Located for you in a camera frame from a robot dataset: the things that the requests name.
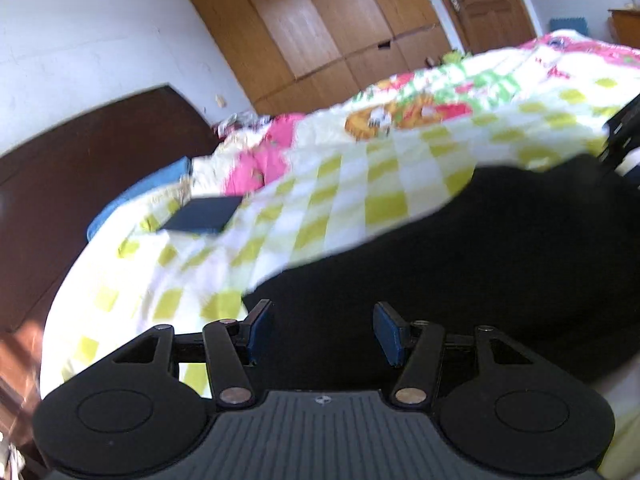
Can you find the black pants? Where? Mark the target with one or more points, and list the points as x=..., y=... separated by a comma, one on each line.
x=549, y=258

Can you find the blue pillow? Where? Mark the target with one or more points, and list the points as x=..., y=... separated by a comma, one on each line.
x=166, y=176

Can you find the wooden wardrobe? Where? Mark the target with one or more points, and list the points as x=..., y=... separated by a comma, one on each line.
x=301, y=55

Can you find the wooden desk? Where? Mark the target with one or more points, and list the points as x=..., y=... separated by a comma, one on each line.
x=626, y=25

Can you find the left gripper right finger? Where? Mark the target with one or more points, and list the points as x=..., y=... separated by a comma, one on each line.
x=419, y=341

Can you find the pink cartoon quilt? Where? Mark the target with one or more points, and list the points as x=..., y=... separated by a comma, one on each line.
x=559, y=81

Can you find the dark blue tablet case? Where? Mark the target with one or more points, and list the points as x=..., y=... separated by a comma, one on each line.
x=203, y=215

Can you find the dark wooden headboard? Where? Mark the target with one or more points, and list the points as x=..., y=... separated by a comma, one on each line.
x=52, y=187

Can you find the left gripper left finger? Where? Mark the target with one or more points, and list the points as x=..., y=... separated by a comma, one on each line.
x=247, y=339

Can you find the wooden door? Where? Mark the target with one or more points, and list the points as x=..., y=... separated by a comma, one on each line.
x=485, y=25

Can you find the blue foam mat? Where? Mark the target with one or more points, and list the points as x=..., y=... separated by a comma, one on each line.
x=577, y=24

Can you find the yellow white checkered bedsheet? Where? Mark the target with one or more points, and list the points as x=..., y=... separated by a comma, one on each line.
x=116, y=404

